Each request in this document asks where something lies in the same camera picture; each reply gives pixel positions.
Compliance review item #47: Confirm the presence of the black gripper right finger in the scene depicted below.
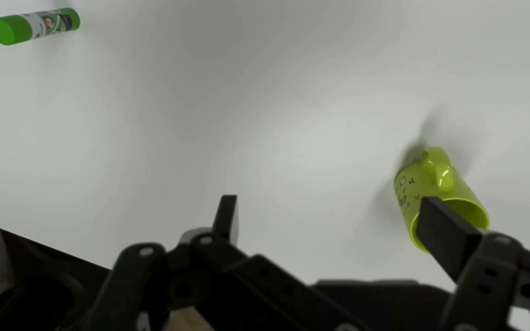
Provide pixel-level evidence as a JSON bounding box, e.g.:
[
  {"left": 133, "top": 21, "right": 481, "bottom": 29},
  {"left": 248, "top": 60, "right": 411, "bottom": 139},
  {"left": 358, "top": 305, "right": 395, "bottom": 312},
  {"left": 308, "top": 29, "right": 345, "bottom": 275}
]
[{"left": 413, "top": 196, "right": 530, "bottom": 331}]

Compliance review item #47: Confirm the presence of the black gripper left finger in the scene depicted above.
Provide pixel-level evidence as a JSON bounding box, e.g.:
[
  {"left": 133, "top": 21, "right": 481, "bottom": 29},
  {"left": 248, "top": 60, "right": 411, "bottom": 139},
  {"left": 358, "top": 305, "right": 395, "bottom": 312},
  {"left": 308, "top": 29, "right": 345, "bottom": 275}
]
[{"left": 76, "top": 192, "right": 363, "bottom": 331}]

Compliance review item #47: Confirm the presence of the lime green printed mug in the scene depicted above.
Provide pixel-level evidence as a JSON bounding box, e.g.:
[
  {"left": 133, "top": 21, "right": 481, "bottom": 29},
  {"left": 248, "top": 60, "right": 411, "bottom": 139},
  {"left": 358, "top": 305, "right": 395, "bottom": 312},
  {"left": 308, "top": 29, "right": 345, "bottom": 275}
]
[{"left": 391, "top": 145, "right": 490, "bottom": 251}]

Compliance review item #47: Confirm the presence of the black base structure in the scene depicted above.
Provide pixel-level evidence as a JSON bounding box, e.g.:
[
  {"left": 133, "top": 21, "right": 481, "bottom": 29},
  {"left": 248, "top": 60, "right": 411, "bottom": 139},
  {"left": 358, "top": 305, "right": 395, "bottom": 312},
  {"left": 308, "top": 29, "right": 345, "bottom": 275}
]
[{"left": 0, "top": 215, "right": 111, "bottom": 331}]

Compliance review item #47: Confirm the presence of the green glue stick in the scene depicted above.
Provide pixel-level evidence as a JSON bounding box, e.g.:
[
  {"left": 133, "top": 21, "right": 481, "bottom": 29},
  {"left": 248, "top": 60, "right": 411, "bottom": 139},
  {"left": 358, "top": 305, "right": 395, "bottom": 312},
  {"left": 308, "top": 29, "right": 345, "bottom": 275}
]
[{"left": 0, "top": 5, "right": 82, "bottom": 47}]

